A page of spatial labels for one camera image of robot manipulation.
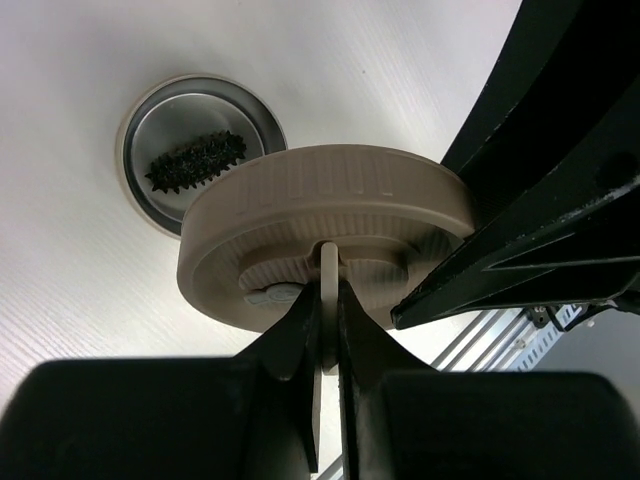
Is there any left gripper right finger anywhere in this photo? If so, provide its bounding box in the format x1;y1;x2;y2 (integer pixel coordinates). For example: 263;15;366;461
338;282;639;479

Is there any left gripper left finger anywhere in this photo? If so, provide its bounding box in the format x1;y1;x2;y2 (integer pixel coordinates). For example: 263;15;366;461
1;285;321;479

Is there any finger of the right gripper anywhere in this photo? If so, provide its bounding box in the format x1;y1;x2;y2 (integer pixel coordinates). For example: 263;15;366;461
443;1;639;220
392;67;639;329

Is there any beige lid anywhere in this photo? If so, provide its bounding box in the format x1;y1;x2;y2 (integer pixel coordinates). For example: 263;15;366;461
175;142;477;376

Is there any black spiky food piece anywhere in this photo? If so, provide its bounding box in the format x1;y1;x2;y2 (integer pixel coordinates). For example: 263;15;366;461
145;130;247;194

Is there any beige steel container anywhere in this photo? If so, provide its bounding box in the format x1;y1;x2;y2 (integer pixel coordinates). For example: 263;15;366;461
115;74;287;238

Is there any slotted cable duct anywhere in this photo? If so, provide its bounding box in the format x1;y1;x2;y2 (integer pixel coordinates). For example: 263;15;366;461
505;304;586;372

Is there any aluminium front rail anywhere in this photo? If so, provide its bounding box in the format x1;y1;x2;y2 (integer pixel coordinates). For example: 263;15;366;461
429;308;535;372

